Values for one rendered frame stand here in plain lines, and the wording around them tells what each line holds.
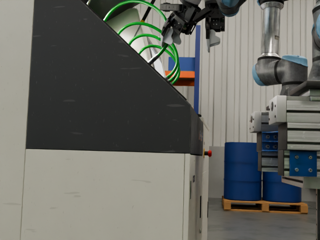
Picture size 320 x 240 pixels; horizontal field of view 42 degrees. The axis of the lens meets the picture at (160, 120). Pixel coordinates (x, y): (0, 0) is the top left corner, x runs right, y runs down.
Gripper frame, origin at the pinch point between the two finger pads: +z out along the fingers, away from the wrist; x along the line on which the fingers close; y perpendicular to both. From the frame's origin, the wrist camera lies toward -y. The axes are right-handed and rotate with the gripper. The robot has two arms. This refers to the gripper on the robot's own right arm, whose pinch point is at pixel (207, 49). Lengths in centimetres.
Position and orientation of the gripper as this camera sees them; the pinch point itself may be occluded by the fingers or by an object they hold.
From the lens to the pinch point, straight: 176.7
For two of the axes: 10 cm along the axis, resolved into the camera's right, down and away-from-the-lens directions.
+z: -0.3, 10.0, -0.9
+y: 9.9, 0.2, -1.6
